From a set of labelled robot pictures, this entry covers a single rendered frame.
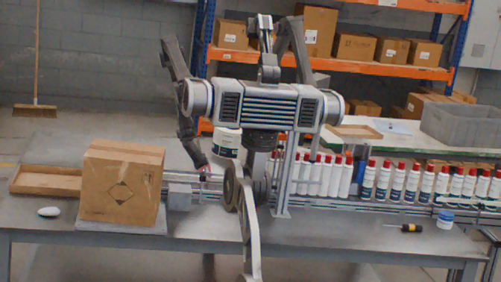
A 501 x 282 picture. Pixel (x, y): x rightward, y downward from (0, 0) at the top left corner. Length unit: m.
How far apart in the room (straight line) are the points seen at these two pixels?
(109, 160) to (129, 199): 0.18
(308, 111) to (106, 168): 0.83
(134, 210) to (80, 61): 4.78
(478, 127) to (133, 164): 2.99
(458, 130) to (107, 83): 3.95
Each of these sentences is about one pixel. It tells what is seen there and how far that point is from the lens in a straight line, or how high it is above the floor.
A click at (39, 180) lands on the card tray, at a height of 0.83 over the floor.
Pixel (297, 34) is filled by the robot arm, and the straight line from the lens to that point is 2.85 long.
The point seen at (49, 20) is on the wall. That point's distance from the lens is 7.41.
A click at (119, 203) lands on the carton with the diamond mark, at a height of 0.94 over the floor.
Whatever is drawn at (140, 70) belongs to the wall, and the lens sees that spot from 7.54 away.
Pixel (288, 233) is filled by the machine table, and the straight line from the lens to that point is 3.00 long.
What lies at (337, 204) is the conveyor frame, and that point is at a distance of 3.34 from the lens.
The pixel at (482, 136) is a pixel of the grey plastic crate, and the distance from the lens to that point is 5.17.
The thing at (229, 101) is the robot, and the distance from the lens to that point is 2.40.
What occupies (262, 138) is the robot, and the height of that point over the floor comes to 1.35.
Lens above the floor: 2.04
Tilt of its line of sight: 17 degrees down
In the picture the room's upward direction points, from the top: 8 degrees clockwise
